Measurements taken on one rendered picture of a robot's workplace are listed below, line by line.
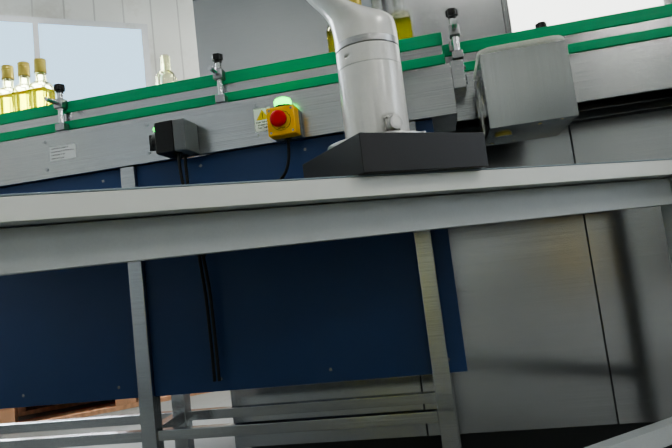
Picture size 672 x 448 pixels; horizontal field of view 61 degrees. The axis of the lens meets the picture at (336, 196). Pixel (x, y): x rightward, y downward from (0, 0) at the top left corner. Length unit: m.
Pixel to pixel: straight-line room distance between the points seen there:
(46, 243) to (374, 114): 0.55
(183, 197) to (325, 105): 0.68
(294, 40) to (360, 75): 0.81
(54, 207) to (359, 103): 0.52
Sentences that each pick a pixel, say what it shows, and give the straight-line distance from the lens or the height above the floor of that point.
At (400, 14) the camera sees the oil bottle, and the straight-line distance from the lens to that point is 1.60.
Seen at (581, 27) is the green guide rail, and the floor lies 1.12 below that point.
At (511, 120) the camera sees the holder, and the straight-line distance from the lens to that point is 1.20.
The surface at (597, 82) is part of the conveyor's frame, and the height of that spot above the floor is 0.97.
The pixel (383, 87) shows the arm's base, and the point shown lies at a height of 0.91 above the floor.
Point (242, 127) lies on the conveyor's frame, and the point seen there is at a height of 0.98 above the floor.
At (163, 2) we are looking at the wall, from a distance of 4.78.
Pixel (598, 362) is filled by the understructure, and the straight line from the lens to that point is 1.73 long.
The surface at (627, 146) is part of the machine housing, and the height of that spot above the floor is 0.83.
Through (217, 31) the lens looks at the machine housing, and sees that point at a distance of 1.91.
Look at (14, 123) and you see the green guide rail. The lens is 1.83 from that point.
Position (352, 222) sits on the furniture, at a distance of 0.94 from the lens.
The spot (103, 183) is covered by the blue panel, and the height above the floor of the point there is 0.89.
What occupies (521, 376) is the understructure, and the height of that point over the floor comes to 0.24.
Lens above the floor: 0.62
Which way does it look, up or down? 6 degrees up
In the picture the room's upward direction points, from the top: 7 degrees counter-clockwise
